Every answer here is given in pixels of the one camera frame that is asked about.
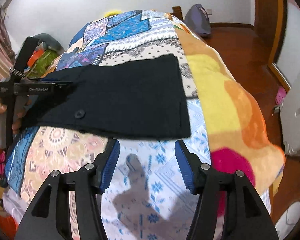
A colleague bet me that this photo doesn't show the dark green cushion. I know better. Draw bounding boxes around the dark green cushion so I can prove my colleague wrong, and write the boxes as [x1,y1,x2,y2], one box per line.
[33,33,65,55]

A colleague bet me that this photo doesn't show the patchwork blue bedsheet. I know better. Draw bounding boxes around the patchwork blue bedsheet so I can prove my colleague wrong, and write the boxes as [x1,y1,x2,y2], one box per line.
[2,9,272,240]

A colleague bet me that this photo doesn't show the brown wooden door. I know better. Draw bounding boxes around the brown wooden door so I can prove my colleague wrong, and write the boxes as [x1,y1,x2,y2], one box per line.
[254,0,291,91]

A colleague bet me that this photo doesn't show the green patterned bag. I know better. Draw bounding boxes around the green patterned bag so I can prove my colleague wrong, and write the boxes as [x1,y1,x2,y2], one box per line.
[25,49,58,78]

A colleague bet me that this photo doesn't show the orange red box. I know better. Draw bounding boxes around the orange red box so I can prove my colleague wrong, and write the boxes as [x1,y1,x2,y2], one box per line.
[27,49,45,67]

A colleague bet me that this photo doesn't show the orange yellow blanket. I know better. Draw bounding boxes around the orange yellow blanket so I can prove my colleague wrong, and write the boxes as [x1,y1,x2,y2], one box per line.
[165,11,286,221]

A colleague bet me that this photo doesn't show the person left hand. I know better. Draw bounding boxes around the person left hand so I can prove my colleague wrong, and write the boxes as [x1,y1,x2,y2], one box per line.
[0,103,27,134]

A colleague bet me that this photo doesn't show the yellow plush toy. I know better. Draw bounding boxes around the yellow plush toy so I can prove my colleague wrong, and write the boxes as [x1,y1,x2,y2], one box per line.
[103,9,122,17]

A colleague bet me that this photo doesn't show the black pants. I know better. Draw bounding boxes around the black pants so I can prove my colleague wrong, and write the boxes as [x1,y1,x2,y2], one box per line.
[22,54,191,139]

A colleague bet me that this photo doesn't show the white suitcase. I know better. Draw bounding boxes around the white suitcase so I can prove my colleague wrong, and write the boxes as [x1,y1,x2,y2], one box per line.
[280,74,300,156]

